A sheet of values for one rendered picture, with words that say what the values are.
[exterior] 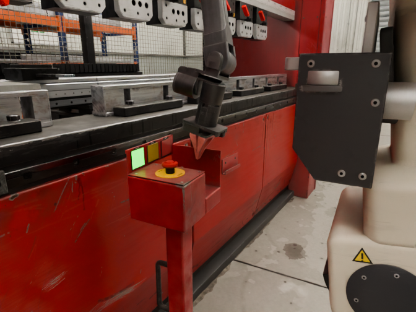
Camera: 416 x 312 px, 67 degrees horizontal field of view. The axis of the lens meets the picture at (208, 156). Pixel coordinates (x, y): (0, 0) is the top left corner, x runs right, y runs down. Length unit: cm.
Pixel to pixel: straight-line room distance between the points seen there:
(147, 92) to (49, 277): 66
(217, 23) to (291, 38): 177
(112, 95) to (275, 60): 170
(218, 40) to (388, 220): 50
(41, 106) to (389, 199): 80
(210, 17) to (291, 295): 128
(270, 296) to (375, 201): 121
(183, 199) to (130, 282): 50
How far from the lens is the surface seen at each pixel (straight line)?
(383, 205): 46
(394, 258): 50
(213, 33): 76
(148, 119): 100
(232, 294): 160
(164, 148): 88
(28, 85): 62
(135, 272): 113
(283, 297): 162
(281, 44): 253
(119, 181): 95
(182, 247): 87
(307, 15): 250
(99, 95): 105
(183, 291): 95
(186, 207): 72
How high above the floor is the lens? 103
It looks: 16 degrees down
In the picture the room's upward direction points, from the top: straight up
